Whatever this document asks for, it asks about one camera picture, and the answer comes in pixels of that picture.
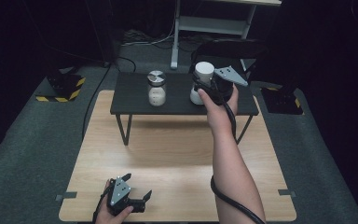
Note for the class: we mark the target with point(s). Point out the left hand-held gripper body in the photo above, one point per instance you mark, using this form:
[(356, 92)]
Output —
[(120, 194)]

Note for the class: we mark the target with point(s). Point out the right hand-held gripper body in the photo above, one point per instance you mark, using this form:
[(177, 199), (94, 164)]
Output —
[(227, 79)]

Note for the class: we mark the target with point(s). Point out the white capped bottle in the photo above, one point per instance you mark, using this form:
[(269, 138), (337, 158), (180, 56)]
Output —
[(203, 70)]

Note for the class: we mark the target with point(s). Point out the black shelf with metal legs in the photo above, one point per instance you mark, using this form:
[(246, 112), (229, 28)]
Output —
[(174, 105)]

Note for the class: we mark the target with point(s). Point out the glass jar with metal lid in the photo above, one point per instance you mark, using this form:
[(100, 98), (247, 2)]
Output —
[(157, 90)]

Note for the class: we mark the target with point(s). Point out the person's left hand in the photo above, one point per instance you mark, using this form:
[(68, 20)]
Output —
[(107, 216)]

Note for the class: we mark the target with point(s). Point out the person's right hand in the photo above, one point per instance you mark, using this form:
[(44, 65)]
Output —
[(219, 116)]

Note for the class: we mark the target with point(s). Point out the black chair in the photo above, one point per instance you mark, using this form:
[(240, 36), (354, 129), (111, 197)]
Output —
[(230, 49)]

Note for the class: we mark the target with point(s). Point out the grey tape strip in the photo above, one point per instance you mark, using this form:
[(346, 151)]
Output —
[(66, 196), (286, 193)]

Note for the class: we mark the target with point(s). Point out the black yellow striped stand base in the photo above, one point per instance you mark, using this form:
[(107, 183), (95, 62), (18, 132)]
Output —
[(281, 101), (63, 87)]

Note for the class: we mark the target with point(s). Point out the white desk frame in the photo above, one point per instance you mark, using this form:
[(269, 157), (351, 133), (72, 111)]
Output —
[(211, 25)]

